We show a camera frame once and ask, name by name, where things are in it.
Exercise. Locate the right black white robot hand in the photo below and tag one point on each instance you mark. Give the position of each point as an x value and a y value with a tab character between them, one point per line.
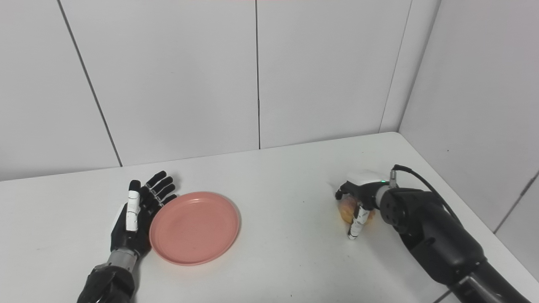
363	198

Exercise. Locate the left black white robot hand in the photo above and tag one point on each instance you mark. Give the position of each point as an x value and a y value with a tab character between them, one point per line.
134	219

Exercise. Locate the cream puff pastry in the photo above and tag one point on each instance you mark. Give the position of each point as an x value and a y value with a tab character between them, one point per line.
347	210

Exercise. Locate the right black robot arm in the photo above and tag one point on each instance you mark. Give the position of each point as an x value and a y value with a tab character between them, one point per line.
438	240

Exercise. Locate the pink round plate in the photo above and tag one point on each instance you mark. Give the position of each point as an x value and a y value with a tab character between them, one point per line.
194	228

